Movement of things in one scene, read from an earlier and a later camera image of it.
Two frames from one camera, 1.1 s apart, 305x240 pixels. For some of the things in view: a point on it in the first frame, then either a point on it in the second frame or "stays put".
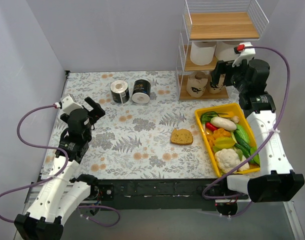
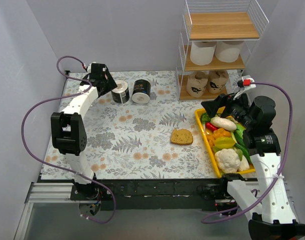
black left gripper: x=93 y=112 -> x=103 y=81
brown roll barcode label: x=213 y=90 stays put
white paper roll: x=202 y=52 stays put
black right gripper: x=223 y=71 -> x=227 y=105
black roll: x=119 y=91 stays put
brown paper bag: x=197 y=83 stays put
